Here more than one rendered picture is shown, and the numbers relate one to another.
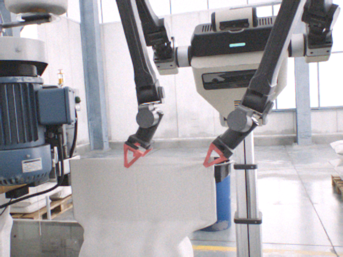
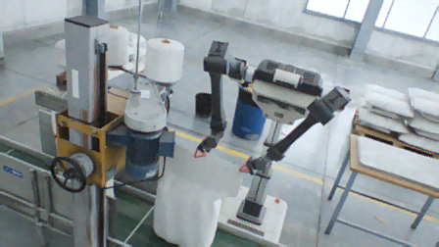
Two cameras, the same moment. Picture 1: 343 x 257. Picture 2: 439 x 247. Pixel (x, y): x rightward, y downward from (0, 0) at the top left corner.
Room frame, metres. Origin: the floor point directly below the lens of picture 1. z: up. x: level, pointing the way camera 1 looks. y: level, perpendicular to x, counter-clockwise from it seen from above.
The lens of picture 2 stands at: (-0.44, 0.08, 2.12)
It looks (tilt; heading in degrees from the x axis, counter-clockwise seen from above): 28 degrees down; 358
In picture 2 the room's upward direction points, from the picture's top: 12 degrees clockwise
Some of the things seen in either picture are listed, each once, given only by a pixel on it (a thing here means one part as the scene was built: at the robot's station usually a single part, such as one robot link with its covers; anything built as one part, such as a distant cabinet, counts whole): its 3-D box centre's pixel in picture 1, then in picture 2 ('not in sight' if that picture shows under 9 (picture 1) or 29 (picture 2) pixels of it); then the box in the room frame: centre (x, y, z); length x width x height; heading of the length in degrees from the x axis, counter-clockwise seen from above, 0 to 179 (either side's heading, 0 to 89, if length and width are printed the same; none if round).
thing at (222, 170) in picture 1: (209, 193); (252, 110); (3.35, -0.34, 0.32); 0.51 x 0.48 x 0.65; 165
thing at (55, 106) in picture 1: (58, 111); (167, 145); (0.85, 0.28, 1.25); 0.10 x 0.08 x 0.12; 10
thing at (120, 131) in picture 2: not in sight; (122, 136); (0.82, 0.47, 1.27); 0.12 x 0.09 x 0.09; 165
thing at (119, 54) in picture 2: not in sight; (113, 44); (1.04, 0.60, 1.61); 0.15 x 0.14 x 0.17; 75
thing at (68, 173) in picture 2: not in sight; (68, 174); (0.66, 0.65, 1.13); 0.18 x 0.11 x 0.18; 75
